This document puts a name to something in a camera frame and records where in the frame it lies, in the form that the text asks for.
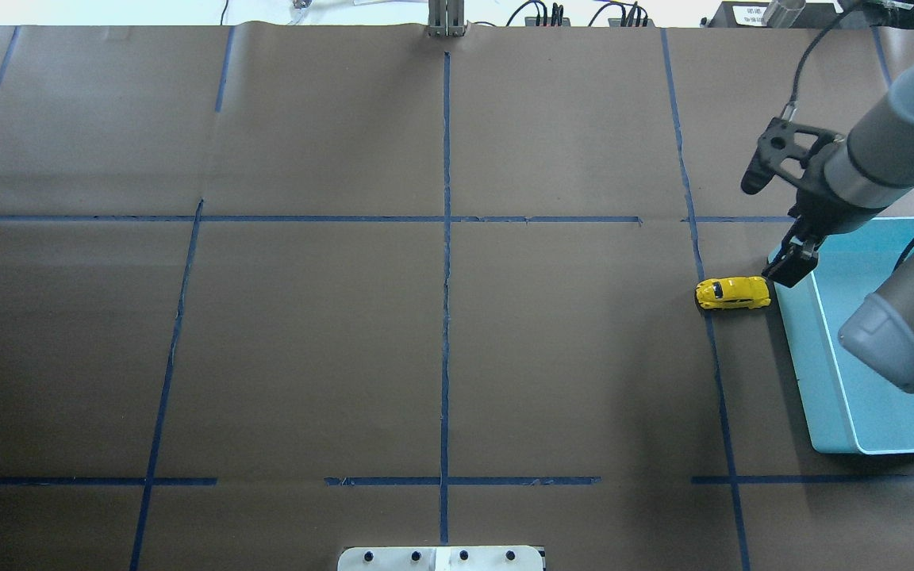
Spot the yellow beetle toy car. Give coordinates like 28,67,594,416
695,276,771,311

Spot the brown paper table cover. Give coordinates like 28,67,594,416
0,22,914,570

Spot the turquoise plastic bin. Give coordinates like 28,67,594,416
776,217,914,455

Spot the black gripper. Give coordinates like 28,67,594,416
766,155,886,288

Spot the white metal base plate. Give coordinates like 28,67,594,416
336,545,547,570

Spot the aluminium frame post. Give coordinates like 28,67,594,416
427,0,467,37

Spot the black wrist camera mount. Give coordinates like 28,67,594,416
739,117,847,195

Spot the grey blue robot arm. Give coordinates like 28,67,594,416
741,64,914,394

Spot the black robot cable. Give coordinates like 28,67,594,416
786,0,870,120

